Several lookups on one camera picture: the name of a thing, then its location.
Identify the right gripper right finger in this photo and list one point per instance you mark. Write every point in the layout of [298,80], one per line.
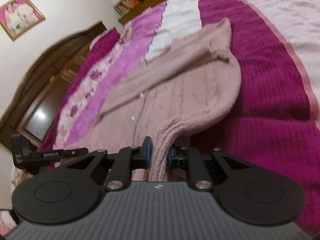
[195,166]

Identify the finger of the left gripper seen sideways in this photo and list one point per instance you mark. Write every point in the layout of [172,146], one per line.
[57,155]

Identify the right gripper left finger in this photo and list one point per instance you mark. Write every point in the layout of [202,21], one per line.
[123,163]

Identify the pink knitted cardigan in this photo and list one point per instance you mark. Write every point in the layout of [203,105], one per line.
[185,90]

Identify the dark wooden headboard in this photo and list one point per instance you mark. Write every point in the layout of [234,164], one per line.
[36,101]

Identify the purple floral bedspread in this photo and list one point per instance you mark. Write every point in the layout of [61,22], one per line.
[275,121]

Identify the framed wedding photo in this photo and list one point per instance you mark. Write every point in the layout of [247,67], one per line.
[18,16]

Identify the books row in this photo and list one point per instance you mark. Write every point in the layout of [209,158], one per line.
[122,7]

